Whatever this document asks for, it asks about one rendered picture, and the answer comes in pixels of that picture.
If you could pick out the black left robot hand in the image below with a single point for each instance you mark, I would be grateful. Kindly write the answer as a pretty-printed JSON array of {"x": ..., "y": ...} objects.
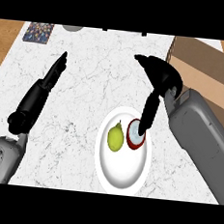
[{"x": 34, "y": 100}]

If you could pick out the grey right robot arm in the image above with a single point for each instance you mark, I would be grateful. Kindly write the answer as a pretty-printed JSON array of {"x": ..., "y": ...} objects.
[{"x": 200, "y": 138}]

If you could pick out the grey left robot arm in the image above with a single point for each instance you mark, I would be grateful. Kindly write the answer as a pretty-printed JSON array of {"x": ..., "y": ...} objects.
[{"x": 1, "y": 160}]

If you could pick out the white round plate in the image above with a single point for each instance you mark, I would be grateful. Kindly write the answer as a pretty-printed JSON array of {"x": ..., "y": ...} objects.
[{"x": 123, "y": 150}]

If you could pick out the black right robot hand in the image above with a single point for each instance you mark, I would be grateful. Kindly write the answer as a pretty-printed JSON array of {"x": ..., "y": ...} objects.
[{"x": 161, "y": 75}]

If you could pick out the brown cardboard box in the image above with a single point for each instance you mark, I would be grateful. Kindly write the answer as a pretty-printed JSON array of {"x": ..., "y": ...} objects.
[{"x": 207, "y": 78}]

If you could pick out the green pear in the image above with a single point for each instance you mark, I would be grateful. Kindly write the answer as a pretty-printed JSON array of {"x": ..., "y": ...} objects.
[{"x": 115, "y": 137}]

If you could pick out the red can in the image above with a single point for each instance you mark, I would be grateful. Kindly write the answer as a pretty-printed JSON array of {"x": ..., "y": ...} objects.
[{"x": 133, "y": 140}]

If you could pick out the grey round bowl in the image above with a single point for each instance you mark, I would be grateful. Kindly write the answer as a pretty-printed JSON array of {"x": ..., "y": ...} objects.
[{"x": 72, "y": 28}]

